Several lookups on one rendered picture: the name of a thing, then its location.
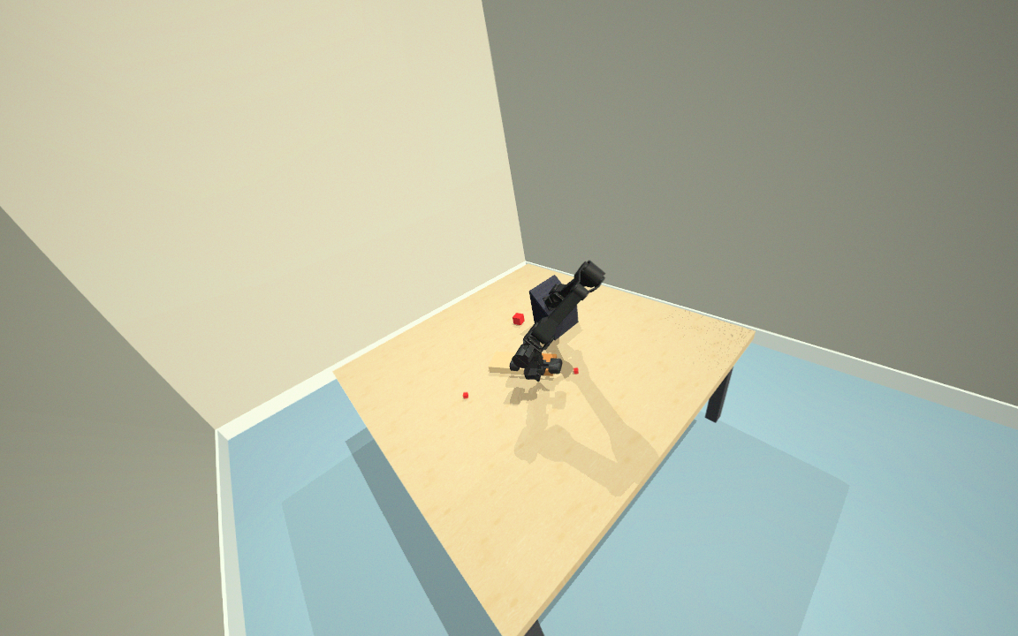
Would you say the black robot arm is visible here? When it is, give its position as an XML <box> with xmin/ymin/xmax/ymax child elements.
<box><xmin>513</xmin><ymin>261</ymin><xmax>605</xmax><ymax>380</ymax></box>

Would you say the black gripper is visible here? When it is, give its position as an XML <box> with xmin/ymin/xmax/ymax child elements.
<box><xmin>509</xmin><ymin>352</ymin><xmax>563</xmax><ymax>375</ymax></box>

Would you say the cream flat board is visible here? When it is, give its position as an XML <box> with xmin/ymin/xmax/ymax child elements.
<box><xmin>488</xmin><ymin>352</ymin><xmax>524</xmax><ymax>375</ymax></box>

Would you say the orange square block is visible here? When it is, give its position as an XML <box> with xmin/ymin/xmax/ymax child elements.
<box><xmin>542</xmin><ymin>353</ymin><xmax>557</xmax><ymax>375</ymax></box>

